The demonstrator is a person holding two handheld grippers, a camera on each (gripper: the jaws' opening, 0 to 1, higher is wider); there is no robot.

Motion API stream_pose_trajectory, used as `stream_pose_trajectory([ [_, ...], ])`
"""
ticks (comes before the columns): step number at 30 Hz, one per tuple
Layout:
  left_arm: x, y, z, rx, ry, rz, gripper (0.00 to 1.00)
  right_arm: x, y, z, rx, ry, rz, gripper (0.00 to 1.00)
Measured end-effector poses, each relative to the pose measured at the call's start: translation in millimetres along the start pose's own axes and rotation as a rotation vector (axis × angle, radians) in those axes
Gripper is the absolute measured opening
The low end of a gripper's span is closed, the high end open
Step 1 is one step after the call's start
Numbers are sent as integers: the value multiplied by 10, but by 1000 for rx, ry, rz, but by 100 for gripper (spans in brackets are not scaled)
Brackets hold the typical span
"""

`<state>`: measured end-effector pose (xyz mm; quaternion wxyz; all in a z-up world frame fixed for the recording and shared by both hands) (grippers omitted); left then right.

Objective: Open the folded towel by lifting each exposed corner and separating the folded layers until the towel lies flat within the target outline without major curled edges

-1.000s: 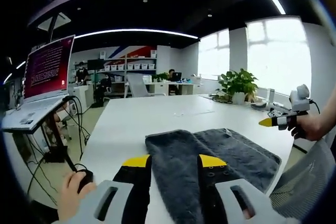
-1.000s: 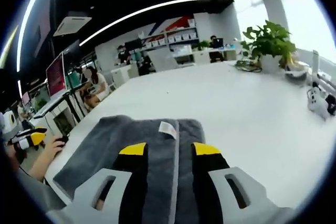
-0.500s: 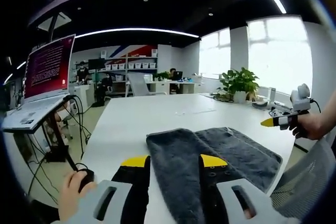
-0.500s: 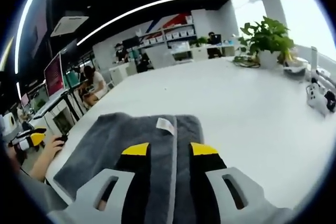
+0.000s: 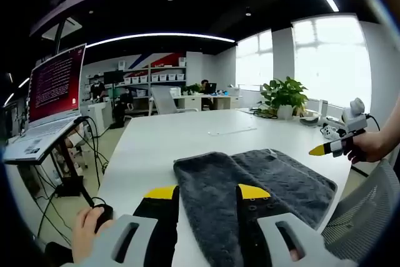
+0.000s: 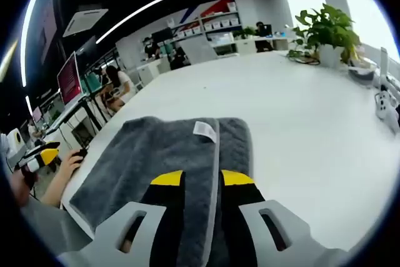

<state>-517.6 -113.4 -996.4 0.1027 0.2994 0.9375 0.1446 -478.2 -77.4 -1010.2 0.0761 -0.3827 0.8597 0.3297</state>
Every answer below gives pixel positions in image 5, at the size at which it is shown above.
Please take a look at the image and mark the narrow window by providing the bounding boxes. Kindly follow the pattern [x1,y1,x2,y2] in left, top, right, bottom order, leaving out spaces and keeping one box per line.
[236,28,274,87]

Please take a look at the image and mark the black floor cables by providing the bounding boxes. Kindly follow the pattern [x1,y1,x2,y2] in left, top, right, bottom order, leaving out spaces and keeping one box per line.
[33,116,111,244]

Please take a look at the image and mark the black monitor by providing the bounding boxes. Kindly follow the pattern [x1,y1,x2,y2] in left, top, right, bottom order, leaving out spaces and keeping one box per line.
[103,71,125,85]

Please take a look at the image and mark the white storage shelf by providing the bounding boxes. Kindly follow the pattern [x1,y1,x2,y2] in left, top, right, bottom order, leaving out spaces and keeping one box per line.
[123,57,188,99]

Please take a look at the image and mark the grey office chair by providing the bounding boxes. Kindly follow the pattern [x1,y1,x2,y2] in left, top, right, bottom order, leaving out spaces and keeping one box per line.
[151,86,200,115]

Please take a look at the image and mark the white cabinet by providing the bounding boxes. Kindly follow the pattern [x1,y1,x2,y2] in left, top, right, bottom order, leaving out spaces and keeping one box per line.
[87,101,114,136]

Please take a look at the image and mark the white plant pot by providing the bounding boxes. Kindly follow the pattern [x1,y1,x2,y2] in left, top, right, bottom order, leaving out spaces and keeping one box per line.
[277,104,294,120]

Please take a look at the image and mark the grey mesh chair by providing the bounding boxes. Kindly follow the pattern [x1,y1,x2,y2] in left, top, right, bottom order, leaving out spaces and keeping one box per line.
[321,158,400,262]

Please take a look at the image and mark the black cables on table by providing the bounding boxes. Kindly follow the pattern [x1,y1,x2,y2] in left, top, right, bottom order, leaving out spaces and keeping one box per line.
[251,106,279,120]

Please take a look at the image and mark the white office desk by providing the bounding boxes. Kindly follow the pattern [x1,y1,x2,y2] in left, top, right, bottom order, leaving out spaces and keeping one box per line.
[173,93,242,111]

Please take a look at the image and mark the person's right hand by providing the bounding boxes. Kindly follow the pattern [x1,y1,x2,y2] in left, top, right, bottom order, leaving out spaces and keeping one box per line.
[343,131,392,165]

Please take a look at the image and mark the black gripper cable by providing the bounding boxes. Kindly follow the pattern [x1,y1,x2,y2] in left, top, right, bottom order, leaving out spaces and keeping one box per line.
[366,114,381,133]

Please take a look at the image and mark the curved ceiling light strip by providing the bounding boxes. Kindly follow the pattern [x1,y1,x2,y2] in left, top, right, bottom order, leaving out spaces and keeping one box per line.
[84,32,236,49]

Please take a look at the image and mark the green potted plant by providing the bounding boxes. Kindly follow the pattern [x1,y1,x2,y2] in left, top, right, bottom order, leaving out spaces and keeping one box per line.
[257,76,309,111]

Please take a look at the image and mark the black computer mouse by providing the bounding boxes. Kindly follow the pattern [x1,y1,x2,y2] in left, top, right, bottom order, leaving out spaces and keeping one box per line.
[93,203,114,234]

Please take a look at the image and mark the dark grey towel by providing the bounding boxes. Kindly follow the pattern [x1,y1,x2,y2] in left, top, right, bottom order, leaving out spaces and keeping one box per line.
[173,148,338,267]

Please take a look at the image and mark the row of white storage bins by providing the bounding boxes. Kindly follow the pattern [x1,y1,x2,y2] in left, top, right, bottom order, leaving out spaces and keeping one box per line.
[124,73,186,85]

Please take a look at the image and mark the white upright device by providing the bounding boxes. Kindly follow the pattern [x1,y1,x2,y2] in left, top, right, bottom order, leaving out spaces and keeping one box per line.
[319,99,329,121]

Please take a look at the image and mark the white game controller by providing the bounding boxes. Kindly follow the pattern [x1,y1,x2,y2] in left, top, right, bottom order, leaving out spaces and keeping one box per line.
[321,124,341,140]

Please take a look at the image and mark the black laptop stand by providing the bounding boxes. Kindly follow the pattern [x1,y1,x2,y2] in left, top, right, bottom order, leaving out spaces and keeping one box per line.
[51,134,95,209]

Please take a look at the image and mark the wide window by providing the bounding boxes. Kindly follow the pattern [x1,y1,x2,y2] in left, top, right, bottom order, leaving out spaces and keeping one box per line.
[291,13,373,108]

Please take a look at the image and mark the white laptop with red screen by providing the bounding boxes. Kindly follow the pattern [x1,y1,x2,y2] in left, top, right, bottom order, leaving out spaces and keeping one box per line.
[2,43,88,165]

